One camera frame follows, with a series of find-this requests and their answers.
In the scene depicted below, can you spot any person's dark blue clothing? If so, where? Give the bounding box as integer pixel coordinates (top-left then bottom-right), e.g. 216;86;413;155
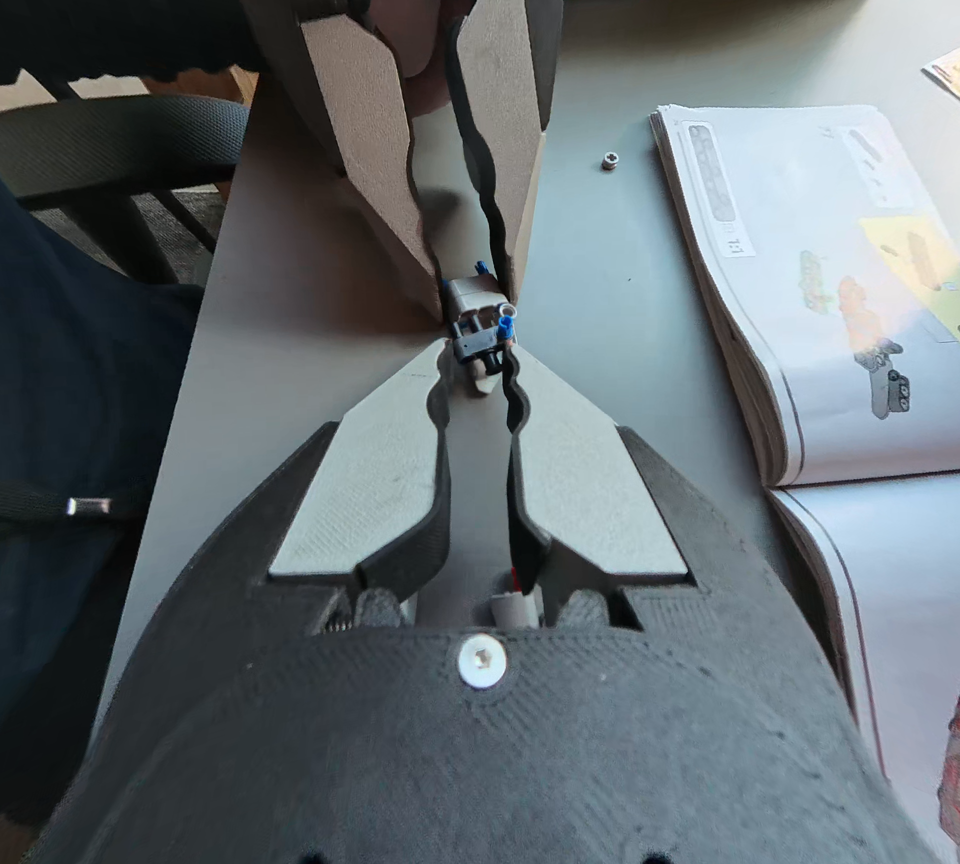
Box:
0;181;207;831

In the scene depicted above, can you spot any red patterned object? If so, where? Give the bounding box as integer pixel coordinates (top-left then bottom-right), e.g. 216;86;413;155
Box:
936;697;960;839

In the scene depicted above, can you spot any black drawstring with metal tip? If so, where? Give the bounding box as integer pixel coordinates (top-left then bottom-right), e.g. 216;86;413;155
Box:
0;480;155;529

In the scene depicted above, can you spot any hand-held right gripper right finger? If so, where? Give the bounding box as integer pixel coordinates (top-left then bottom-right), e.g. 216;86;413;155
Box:
501;345;691;594

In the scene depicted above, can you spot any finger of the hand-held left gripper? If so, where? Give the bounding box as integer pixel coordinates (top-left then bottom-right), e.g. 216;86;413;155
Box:
298;10;445;322
444;0;547;301

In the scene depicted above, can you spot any black mesh office chair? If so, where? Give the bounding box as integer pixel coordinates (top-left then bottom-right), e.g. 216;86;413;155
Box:
0;93;252;288

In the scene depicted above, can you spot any small grey lego assembly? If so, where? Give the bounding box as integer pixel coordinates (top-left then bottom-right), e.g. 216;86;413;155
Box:
442;260;520;400

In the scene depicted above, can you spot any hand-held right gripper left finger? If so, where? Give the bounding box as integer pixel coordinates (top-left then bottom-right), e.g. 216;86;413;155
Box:
267;339;453;604

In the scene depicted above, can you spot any small printed leaflet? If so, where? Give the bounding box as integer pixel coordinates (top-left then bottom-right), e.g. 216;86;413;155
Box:
921;46;960;102

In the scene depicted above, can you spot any open lego instruction booklet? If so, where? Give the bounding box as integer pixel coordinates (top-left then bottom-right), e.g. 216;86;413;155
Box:
648;102;960;850

